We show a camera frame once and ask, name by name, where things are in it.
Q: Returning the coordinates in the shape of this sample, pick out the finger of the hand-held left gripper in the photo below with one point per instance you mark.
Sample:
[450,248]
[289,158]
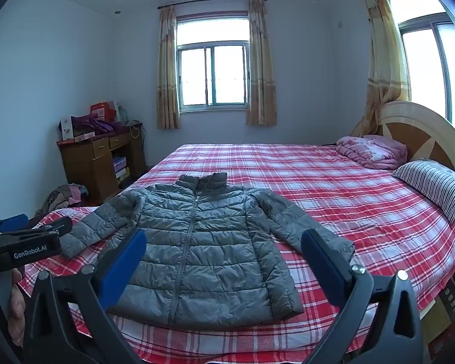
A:
[51,226]
[13,222]

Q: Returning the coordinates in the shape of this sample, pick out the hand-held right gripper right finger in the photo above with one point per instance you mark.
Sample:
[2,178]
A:
[322,269]

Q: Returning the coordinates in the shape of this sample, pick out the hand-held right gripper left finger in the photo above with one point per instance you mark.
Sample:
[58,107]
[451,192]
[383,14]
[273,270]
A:
[122,269]

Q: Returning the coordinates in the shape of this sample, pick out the grey puffer jacket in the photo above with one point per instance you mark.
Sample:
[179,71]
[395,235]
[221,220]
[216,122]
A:
[204,242]

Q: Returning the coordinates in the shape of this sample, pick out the pile of clothes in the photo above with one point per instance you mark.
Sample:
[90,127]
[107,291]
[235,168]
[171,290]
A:
[62,197]

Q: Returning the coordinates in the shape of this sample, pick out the person's left hand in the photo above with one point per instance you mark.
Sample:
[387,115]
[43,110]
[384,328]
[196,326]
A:
[17,303]

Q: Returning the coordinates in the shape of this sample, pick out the red plaid bed sheet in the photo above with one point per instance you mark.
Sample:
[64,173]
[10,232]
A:
[326,204]

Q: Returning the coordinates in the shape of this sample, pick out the brown wooden desk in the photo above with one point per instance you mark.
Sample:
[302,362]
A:
[83,167]

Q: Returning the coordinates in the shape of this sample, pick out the stack of boxes in desk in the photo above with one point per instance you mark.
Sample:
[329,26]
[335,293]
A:
[120,168]

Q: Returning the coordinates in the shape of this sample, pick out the flat pink box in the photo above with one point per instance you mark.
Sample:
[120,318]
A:
[84,135]

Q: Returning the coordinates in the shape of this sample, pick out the white box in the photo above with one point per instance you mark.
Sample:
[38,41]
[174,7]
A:
[66,129]

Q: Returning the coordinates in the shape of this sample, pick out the purple cloth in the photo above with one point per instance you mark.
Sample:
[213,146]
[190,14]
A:
[98,124]

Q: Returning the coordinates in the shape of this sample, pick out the red box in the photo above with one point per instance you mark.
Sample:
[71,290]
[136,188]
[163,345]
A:
[104,110]

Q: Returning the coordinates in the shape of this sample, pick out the striped pillow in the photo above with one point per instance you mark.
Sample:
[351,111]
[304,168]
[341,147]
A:
[434,185]

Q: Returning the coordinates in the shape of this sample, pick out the wooden bed headboard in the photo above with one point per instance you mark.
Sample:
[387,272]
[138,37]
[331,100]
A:
[421,129]

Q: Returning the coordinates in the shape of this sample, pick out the long beige curtain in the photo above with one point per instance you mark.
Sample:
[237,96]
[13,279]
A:
[383,64]

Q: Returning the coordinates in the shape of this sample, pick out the large sliding window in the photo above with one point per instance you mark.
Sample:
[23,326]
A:
[428,57]

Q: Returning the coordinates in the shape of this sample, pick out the dark curtain rod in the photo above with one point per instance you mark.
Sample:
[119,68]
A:
[212,2]

